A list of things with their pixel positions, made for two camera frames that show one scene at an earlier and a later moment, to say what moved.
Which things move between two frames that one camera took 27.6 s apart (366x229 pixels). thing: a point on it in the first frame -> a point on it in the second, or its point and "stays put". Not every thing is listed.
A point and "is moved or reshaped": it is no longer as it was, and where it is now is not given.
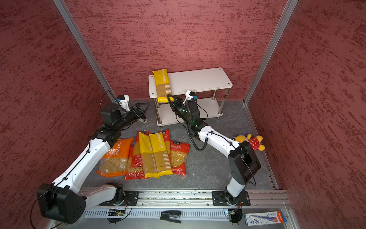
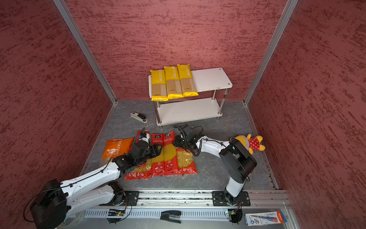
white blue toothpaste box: [264, 218] stays put
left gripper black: [141, 114] -> [155, 150]
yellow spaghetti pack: [147, 156] -> [188, 87]
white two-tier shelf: [209, 87] stays put
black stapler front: [172, 216] stays put
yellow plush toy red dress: [255, 141] stays put
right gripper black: [177, 103] -> [177, 142]
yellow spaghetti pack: [162, 160] -> [173, 87]
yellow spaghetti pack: [163, 86] is moved or reshaped
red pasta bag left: [134, 169] stays put
